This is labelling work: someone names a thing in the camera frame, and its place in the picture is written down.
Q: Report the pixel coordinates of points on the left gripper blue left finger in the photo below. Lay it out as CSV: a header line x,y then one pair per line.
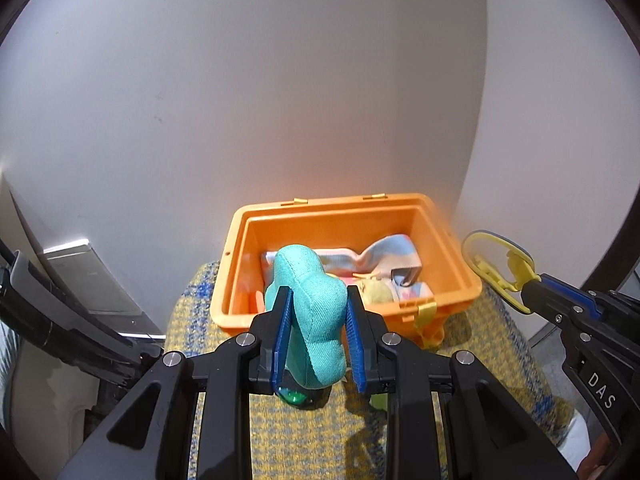
x,y
272,330

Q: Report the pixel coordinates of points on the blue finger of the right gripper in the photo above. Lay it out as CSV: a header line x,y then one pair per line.
x,y
550,297

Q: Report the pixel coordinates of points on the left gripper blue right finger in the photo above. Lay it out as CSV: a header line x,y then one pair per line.
x,y
372,370

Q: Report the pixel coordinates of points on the yellow blue strap clip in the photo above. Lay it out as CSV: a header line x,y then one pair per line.
x,y
505,266

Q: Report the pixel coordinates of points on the olive yellow plush toy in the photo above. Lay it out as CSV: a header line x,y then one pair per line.
x,y
374,290

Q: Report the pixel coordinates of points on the teal plush flower toy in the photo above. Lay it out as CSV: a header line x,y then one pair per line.
x,y
316,357

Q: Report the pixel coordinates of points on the green rubber frog toy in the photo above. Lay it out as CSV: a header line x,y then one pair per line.
x,y
379,401

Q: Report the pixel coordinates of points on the yellow plush duck green scarf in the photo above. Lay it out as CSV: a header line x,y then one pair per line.
x,y
256,302

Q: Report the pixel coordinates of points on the black round ball toy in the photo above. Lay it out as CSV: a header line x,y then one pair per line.
x,y
301,399

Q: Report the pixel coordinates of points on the person's right hand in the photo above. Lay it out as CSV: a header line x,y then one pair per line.
x,y
598,462

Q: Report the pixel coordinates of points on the pastel patterned baby blanket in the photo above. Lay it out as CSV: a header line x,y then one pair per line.
x,y
393,257

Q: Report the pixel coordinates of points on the orange plastic storage crate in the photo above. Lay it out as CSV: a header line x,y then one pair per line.
x,y
355,223

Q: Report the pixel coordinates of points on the yellow blue woven blanket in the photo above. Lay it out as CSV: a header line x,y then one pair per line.
x,y
345,437

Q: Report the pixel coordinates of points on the grey cushioned chair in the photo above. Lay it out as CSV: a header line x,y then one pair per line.
x,y
47,409

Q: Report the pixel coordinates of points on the black tripod stand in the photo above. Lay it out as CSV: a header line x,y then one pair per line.
x,y
60,326

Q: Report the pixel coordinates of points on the white wall panel heater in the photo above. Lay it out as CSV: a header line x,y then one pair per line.
x,y
82,273

